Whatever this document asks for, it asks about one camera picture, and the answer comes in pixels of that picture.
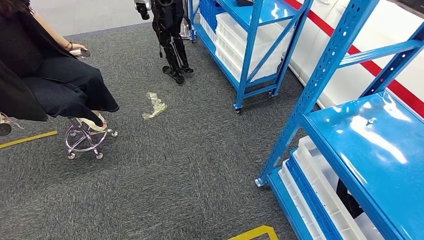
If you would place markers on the person's right hand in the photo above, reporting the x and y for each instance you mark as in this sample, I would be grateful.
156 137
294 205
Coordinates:
4 118

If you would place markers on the person's left hand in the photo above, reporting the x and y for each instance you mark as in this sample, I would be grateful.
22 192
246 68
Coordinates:
78 48

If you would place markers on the white black handheld controller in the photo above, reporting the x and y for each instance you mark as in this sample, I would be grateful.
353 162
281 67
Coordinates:
85 53

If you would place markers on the black round handheld controller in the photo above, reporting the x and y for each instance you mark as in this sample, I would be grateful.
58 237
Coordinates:
4 130

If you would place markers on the blue steel shelf rack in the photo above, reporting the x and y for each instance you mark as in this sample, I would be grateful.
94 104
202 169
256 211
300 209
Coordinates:
381 165
250 49

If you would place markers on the person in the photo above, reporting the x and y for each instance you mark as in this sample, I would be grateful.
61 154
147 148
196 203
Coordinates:
49 82

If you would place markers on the chrome chair base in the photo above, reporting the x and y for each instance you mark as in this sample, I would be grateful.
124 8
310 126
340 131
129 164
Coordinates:
76 123

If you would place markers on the black standing humanoid robot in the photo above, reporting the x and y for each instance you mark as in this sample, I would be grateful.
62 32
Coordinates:
172 39

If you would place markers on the crumpled clear tape wad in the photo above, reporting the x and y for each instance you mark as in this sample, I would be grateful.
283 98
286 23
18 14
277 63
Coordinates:
155 106

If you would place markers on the white plastic bin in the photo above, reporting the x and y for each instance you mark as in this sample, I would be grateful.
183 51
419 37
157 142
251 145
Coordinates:
318 185
228 43
294 198

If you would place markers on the yellow floor tape square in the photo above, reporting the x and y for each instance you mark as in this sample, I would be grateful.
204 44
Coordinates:
255 233

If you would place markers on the small white screw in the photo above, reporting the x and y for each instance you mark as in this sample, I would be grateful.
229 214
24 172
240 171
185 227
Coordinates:
371 121

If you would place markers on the black curved bracket part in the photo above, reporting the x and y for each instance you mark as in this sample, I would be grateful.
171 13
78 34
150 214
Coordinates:
348 198

